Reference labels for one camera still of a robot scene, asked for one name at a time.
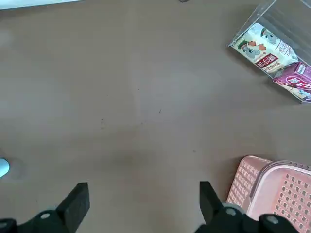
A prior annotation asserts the purple snack packet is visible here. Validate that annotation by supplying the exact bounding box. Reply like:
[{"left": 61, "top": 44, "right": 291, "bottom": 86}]
[{"left": 272, "top": 61, "right": 311, "bottom": 103}]

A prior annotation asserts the white green snack packet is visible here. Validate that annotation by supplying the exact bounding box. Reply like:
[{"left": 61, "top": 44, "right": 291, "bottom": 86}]
[{"left": 230, "top": 22, "right": 299, "bottom": 75}]

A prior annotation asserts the white side table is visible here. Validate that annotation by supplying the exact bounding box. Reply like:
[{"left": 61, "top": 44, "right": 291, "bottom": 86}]
[{"left": 0, "top": 0, "right": 87, "bottom": 11}]

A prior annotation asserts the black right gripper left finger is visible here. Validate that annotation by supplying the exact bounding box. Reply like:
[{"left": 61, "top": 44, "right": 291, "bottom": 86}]
[{"left": 0, "top": 182, "right": 90, "bottom": 233}]

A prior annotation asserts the clear acrylic snack shelf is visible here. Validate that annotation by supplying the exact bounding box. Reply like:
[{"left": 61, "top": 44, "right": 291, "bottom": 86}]
[{"left": 227, "top": 0, "right": 311, "bottom": 105}]

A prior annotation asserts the blue ceramic cup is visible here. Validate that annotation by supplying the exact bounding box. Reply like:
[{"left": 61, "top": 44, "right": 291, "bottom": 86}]
[{"left": 0, "top": 157, "right": 11, "bottom": 178}]

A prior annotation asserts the pink plastic basket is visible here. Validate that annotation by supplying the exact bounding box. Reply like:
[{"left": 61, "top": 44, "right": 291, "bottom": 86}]
[{"left": 225, "top": 155, "right": 311, "bottom": 233}]

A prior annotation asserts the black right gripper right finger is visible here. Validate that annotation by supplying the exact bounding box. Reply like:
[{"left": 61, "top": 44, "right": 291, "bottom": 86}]
[{"left": 193, "top": 181, "right": 299, "bottom": 233}]

